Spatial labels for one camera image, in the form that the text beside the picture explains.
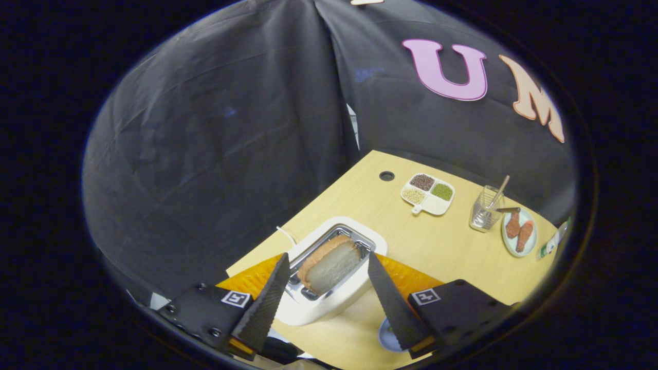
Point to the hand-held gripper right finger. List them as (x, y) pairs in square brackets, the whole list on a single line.
[(393, 303)]

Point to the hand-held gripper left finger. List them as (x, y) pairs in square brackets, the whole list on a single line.
[(262, 308)]

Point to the brown crust bread slice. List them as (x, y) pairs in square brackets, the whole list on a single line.
[(331, 264)]

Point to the blue plate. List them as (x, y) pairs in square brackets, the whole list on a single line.
[(386, 336)]

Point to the cream white toaster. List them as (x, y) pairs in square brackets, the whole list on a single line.
[(318, 308)]

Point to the white divided condiment dish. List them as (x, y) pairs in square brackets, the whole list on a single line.
[(434, 204)]

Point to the brown meat patty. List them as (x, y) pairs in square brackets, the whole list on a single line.
[(512, 226), (524, 237)]

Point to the dark wooden utensil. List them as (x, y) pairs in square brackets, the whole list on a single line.
[(509, 210)]

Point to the pale green plate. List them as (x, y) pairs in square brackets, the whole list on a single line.
[(532, 241)]

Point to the light wooden utensil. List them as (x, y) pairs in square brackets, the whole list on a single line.
[(499, 190)]

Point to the clear plastic water bottle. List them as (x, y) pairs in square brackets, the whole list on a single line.
[(551, 244)]

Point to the black backdrop cloth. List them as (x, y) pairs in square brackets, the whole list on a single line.
[(231, 128)]

